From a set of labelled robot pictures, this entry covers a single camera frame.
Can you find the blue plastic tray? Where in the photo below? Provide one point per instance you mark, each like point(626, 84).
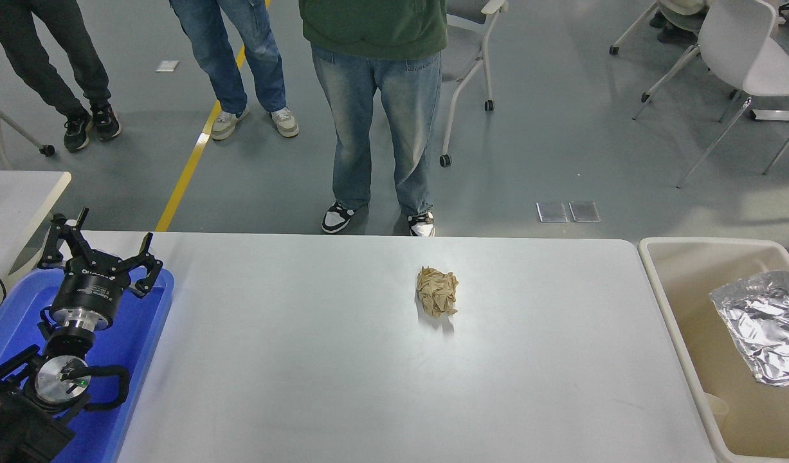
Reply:
point(140, 360)

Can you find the large pale plastic bin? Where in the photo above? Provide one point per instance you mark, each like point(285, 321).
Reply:
point(683, 276)

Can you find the silver foil tray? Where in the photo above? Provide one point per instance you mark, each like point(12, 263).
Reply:
point(761, 321)

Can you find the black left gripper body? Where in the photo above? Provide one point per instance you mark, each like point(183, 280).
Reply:
point(90, 285)

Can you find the metal floor plate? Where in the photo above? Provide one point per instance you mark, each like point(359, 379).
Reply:
point(584, 211)
point(552, 212)

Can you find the grey-legged caster chair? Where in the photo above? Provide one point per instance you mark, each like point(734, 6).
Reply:
point(18, 127)

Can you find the tan paper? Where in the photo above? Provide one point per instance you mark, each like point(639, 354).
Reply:
point(436, 292)

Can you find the white shell chair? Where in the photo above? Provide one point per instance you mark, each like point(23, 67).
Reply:
point(741, 38)

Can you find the white-legged caster chair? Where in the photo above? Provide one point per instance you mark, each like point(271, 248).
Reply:
point(633, 29)

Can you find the white table foot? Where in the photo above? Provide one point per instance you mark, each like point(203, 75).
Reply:
point(777, 115)

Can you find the white paper cup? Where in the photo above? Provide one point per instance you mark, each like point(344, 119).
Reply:
point(716, 406)

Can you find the white side table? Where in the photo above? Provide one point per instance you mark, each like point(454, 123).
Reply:
point(15, 199)

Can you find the grey chair with casters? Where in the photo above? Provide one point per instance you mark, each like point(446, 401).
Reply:
point(458, 58)

